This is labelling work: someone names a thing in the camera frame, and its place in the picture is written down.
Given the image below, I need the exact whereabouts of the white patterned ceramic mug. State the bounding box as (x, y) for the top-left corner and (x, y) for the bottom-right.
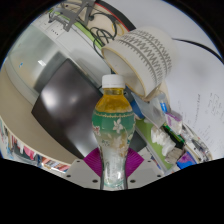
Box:
(100, 26), (180, 103)

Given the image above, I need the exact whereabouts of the small blue electronics box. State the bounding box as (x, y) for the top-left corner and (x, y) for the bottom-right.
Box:
(129, 96), (145, 120)

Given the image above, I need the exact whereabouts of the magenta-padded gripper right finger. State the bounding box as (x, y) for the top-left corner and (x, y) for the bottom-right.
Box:
(123, 147), (165, 190)

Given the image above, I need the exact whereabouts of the black computer monitor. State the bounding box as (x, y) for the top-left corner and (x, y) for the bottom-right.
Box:
(31, 58), (148, 160)

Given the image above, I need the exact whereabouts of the grey metal laptop stand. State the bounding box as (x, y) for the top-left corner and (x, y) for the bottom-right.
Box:
(48, 0), (97, 33)

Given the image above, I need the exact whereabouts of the black cable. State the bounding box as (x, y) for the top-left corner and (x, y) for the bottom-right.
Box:
(89, 12), (122, 58)

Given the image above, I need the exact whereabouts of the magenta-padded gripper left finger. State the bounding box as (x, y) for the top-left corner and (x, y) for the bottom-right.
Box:
(64, 147), (105, 191)

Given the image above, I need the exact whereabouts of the green-label clear drink bottle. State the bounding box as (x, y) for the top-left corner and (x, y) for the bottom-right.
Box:
(91, 73), (136, 191)

